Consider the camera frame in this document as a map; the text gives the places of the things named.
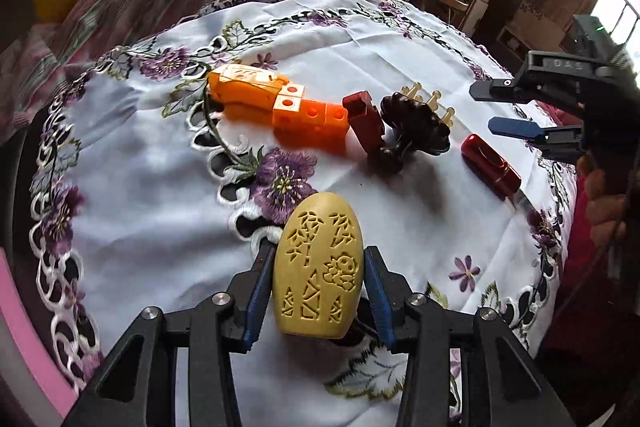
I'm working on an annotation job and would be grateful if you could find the white floral embroidered tablecloth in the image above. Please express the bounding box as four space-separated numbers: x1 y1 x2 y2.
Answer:
27 0 582 427

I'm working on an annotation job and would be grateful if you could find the red glossy capsule case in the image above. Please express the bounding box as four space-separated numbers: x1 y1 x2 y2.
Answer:
460 133 522 199

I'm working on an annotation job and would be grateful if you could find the person's right hand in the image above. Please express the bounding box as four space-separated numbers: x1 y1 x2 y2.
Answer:
577 155 627 251

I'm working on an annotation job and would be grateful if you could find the dark red puzzle block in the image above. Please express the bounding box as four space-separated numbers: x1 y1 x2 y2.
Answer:
342 91 385 154

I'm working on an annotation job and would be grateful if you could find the brown massage comb with pegs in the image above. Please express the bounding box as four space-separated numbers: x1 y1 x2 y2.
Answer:
368 82 456 176

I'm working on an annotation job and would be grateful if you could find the orange linked cubes toy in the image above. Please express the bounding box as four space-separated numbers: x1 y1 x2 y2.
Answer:
271 83 349 144

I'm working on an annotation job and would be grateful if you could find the orange plastic toy block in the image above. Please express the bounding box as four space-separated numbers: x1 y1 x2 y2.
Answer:
207 64 290 110

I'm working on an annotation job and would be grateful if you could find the yellow carved oval soap box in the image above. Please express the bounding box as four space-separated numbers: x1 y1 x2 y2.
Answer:
272 192 364 339

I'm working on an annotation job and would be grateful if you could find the pink storage box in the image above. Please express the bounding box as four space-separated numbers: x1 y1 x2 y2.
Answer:
1 256 76 426

